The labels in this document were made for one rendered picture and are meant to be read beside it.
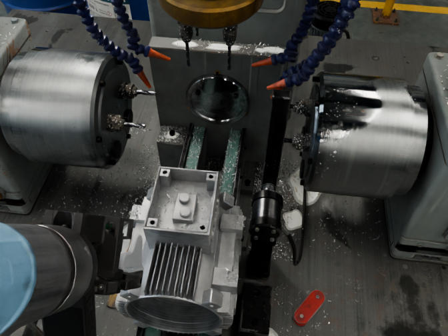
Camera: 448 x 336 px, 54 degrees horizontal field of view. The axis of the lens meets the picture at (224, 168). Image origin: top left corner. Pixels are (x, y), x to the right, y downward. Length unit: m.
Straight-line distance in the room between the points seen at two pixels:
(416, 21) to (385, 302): 2.62
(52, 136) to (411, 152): 0.68
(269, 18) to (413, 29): 2.36
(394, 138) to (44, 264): 0.66
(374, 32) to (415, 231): 2.33
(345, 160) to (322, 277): 0.31
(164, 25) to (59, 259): 0.81
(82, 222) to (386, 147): 0.58
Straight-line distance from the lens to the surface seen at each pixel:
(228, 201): 0.75
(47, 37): 1.71
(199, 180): 0.73
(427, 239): 1.04
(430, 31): 3.36
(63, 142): 0.91
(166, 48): 0.96
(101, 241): 0.47
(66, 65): 0.93
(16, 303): 0.30
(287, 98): 0.69
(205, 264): 0.70
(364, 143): 0.83
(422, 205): 0.93
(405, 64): 1.59
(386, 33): 3.22
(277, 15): 1.02
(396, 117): 0.85
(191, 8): 0.72
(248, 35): 1.06
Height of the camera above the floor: 1.71
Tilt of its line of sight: 51 degrees down
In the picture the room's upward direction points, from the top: straight up
